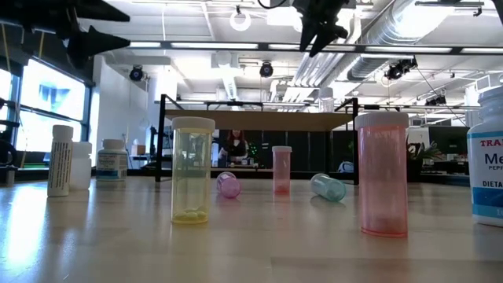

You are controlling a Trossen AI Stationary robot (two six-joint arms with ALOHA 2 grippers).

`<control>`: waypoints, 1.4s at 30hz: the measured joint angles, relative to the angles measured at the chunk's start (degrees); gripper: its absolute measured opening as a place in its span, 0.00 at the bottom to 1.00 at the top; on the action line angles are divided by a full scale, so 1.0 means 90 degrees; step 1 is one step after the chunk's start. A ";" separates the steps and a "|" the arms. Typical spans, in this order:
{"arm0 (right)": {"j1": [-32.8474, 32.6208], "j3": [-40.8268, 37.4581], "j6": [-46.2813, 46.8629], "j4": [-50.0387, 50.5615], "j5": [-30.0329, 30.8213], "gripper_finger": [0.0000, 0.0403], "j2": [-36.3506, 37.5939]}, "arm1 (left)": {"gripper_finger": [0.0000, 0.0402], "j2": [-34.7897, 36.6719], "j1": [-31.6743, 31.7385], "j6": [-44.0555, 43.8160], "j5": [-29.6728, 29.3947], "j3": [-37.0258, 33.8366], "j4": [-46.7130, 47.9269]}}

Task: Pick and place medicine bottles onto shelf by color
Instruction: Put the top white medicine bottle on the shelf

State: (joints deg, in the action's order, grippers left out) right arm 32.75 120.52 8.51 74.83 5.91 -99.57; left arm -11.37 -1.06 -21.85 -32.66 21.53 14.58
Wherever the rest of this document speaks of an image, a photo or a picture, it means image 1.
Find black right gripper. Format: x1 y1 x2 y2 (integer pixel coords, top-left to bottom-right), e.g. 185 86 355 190
292 0 357 58

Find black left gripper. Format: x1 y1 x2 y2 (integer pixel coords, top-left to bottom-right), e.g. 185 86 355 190
0 0 132 70

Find white bottle blue label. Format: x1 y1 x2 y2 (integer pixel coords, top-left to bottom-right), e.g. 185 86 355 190
95 138 129 183

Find pink transparent pill vial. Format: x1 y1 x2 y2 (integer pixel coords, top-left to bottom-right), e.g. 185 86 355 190
354 111 410 239
271 145 293 195

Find plain white plastic bottle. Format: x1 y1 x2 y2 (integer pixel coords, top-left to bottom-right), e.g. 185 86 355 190
69 141 94 191

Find teal transparent pill vial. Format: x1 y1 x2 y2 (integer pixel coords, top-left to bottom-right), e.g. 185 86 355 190
310 172 347 203

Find purple transparent pill vial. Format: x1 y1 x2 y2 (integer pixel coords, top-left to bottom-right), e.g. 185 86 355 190
215 171 242 199

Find large white supplement bottle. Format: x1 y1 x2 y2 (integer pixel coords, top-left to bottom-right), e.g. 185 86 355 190
466 85 503 228

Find wooden shelf black metal legs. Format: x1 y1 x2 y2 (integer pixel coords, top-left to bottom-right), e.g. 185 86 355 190
155 94 361 186

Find black overhead beam with lights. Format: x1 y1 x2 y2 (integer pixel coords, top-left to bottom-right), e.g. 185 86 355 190
127 39 503 56

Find large window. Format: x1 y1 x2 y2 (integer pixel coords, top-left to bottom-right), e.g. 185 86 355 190
0 58 94 168

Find person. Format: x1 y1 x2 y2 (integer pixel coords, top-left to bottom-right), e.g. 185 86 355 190
218 129 249 168

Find black background equipment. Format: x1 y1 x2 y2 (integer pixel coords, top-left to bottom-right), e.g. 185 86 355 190
0 97 20 186

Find small green potted plant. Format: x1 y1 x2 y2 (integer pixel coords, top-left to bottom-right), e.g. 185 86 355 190
406 140 444 184

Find black monitor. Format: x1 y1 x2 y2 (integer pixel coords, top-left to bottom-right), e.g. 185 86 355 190
428 125 471 156

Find white small cap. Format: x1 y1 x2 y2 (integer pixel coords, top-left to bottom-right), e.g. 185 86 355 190
171 116 216 226

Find silver ventilation duct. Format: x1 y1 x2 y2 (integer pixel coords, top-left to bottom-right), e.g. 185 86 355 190
345 0 457 82

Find white ring lamp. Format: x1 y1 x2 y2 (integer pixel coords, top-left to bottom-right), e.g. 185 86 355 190
229 9 252 32

